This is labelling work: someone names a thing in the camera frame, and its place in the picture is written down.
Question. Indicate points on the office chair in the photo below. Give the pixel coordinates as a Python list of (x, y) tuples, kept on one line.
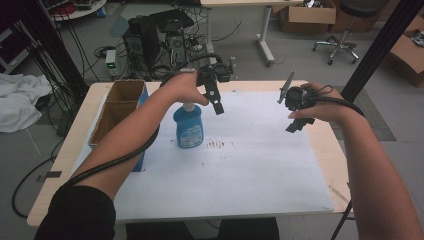
[(346, 30)]

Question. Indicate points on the grey power supply unit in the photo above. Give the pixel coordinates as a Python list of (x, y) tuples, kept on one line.
[(111, 63)]

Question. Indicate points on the person's left hand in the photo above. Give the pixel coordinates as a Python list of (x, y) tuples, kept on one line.
[(186, 87)]

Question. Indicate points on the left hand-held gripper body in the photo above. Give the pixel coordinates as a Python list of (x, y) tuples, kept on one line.
[(216, 71)]

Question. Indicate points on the black sleeve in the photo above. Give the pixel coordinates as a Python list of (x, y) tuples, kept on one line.
[(78, 213)]

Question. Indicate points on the white cloth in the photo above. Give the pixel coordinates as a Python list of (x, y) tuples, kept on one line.
[(20, 100)]

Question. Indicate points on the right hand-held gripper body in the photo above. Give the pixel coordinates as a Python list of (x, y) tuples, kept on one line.
[(295, 95)]

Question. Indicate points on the black metal stand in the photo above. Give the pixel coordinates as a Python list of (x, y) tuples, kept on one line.
[(50, 46), (376, 50)]

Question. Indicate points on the blue detergent bottle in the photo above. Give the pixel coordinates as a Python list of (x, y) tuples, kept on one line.
[(188, 126)]

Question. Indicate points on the black computer tower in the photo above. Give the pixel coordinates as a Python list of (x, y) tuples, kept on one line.
[(155, 43)]

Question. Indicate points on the brown cardboard box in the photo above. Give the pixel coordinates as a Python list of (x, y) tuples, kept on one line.
[(308, 15), (408, 53)]

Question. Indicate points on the white desk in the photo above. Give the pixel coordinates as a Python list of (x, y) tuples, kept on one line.
[(253, 23)]

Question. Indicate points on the person's right hand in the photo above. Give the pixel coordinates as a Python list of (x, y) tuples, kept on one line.
[(325, 105)]

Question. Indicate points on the blue cardboard box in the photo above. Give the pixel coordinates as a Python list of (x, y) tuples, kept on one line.
[(118, 113)]

